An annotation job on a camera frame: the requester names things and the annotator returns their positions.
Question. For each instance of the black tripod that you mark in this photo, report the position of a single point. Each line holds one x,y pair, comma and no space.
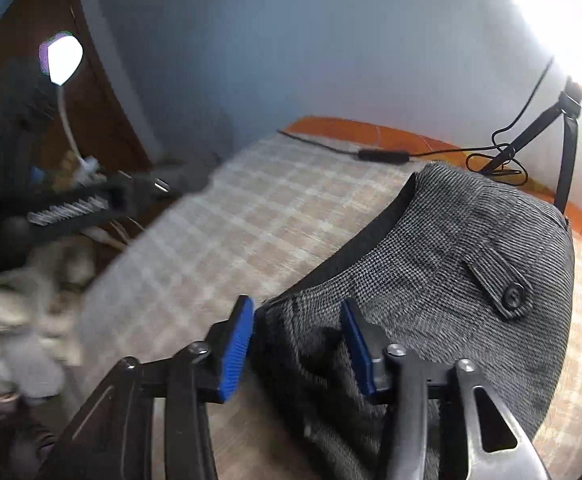
566,125

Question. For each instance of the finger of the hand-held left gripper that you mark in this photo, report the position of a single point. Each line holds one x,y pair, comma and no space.
171,185

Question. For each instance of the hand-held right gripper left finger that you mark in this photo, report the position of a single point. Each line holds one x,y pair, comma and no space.
235,352

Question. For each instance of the brown wooden door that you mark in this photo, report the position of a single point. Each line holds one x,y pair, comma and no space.
106,110

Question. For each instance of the checked bed sheet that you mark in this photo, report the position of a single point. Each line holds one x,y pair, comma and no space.
251,220

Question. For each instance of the orange mattress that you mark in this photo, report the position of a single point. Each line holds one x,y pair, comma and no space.
371,132

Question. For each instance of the pile of pale cloth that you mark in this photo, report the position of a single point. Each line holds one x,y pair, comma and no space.
16,310

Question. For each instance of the grey checked pants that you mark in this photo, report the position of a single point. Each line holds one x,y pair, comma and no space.
446,260

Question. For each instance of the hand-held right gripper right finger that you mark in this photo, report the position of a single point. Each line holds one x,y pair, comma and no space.
357,352

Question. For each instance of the white gooseneck lamp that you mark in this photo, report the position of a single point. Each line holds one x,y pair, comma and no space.
61,57

